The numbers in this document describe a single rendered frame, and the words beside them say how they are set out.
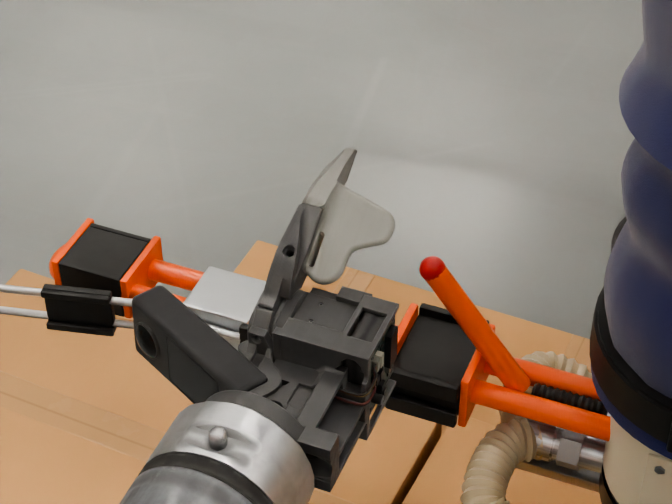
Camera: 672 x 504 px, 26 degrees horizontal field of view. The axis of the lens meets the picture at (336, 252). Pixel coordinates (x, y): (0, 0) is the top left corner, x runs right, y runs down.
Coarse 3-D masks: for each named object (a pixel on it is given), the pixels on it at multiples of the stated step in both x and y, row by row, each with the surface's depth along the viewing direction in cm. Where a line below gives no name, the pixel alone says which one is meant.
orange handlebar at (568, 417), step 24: (168, 264) 145; (144, 288) 142; (192, 288) 144; (480, 384) 132; (552, 384) 133; (576, 384) 132; (504, 408) 131; (528, 408) 130; (552, 408) 130; (576, 408) 130; (600, 432) 129
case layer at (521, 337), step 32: (256, 256) 253; (320, 288) 247; (352, 288) 247; (384, 288) 247; (416, 288) 247; (512, 320) 241; (512, 352) 236; (544, 352) 236; (576, 352) 236; (480, 416) 225
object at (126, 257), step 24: (72, 240) 145; (96, 240) 145; (120, 240) 145; (144, 240) 145; (72, 264) 142; (96, 264) 142; (120, 264) 142; (144, 264) 144; (96, 288) 143; (120, 288) 142; (120, 312) 144
